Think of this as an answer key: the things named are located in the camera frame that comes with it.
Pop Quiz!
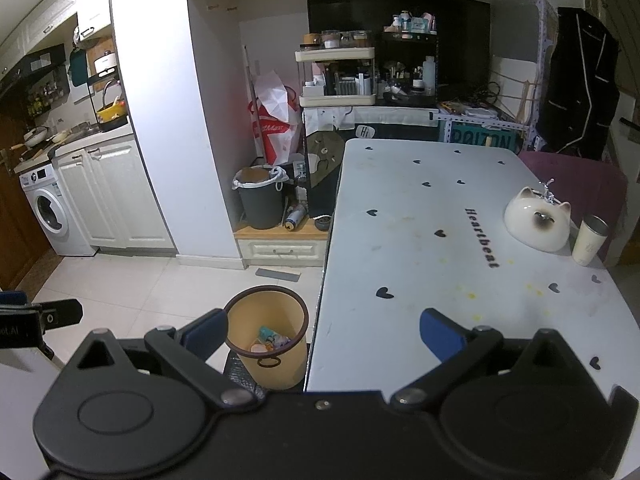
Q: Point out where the mop handle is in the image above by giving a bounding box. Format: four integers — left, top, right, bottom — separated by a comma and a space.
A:
243, 44, 258, 111

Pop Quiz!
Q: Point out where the white cat-shaped ceramic pot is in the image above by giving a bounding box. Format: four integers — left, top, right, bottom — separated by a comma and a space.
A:
504, 186, 572, 253

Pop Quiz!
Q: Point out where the beige plastic waste bin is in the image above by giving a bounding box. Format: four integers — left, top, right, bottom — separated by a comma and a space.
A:
224, 285, 310, 391

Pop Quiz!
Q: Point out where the yellow basket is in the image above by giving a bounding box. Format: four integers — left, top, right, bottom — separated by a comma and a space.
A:
96, 101, 128, 123

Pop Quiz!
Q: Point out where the black jacket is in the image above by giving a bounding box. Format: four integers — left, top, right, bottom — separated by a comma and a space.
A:
542, 6, 621, 161

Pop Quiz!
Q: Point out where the black range hood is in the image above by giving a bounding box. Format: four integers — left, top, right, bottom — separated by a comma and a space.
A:
0, 44, 68, 86

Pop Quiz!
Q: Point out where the bear printed cloth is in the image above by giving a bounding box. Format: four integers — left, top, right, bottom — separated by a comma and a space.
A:
301, 106, 358, 221

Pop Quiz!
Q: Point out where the black shelf rack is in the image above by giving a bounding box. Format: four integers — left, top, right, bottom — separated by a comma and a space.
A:
376, 30, 441, 106

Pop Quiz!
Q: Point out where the white kitchen base cabinet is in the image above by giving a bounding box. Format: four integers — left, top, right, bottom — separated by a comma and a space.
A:
52, 132, 176, 251

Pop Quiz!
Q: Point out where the teal printed plate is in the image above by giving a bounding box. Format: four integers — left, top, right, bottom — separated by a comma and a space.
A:
450, 130, 516, 153

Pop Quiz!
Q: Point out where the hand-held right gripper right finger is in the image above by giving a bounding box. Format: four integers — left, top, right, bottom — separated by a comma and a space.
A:
387, 307, 588, 408

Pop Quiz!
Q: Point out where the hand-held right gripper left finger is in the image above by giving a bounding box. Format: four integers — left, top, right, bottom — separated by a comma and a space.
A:
65, 307, 258, 408

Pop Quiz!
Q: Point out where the grey bin with white liner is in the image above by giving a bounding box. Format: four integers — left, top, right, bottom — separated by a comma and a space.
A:
231, 165, 290, 231

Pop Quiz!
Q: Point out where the teal hanging oven mitt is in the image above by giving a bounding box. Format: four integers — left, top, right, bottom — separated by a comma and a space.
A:
69, 47, 88, 86

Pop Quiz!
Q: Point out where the red and white plastic bag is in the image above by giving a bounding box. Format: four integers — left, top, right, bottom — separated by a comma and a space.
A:
248, 69, 303, 166

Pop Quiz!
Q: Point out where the cream two-tier rack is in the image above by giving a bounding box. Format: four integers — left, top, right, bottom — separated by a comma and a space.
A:
294, 46, 377, 108

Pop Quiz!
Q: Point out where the white panel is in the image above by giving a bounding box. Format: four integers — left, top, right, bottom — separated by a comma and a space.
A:
489, 55, 538, 121

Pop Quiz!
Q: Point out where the spray can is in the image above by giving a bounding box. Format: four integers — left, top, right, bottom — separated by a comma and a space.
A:
284, 204, 307, 231

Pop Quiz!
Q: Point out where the black spice rack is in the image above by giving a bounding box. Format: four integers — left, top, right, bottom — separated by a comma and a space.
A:
25, 74, 71, 116

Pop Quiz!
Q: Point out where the brown wooden door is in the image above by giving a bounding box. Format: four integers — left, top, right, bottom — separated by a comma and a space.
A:
0, 110, 53, 293

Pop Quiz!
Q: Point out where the low wooden drawer cabinet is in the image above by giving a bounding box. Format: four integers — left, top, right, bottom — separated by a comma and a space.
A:
233, 220, 331, 268

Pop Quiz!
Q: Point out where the white washing machine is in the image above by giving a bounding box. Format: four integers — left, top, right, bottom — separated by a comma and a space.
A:
19, 162, 96, 256

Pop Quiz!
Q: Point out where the white perforated metal rack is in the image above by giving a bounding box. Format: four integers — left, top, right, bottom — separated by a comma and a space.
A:
432, 0, 558, 156

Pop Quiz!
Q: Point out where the maroon chair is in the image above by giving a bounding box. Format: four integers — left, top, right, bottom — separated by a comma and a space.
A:
517, 151, 628, 266

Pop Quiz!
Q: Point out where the cream cup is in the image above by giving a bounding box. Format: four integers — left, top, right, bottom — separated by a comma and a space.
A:
571, 214, 610, 267

